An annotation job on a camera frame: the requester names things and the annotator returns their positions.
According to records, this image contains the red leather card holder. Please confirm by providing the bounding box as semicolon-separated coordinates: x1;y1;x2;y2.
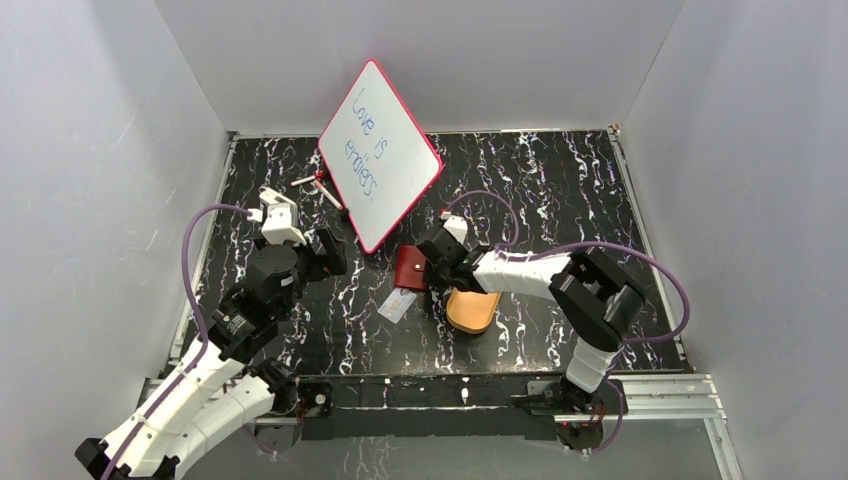
394;245;428;291

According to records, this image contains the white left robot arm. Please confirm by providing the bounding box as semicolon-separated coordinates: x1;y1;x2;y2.
74;228;347;479

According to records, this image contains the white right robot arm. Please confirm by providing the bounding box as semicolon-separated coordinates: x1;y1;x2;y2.
416;227;646;414

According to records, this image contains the silver credit card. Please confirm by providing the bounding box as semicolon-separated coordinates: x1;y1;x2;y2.
378;288;417;324

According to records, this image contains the orange oval tray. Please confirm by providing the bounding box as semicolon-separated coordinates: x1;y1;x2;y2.
446;289;501;335

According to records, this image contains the red capped marker pen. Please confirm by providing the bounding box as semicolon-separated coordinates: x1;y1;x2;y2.
290;171;325;187

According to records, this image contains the pink framed whiteboard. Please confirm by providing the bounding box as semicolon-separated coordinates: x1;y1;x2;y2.
318;58;444;254

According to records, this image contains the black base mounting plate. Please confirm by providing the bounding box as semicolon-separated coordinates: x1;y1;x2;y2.
300;373;568;441

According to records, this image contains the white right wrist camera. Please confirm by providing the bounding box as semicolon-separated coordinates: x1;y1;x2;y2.
439;211;468;245

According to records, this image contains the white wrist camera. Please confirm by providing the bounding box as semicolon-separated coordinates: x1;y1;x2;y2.
248;186;306;247
439;211;468;245

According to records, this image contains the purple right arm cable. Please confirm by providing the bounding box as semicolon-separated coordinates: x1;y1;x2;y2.
449;190;692;455

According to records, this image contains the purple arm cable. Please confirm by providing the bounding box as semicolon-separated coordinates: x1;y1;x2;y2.
449;190;692;455
99;203;253;480

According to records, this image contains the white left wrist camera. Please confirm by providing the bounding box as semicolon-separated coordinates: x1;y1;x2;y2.
248;186;306;247

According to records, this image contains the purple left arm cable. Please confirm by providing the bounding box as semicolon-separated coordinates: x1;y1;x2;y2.
99;203;253;480

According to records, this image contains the aluminium rail frame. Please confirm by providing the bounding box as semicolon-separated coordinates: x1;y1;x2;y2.
139;129;743;480

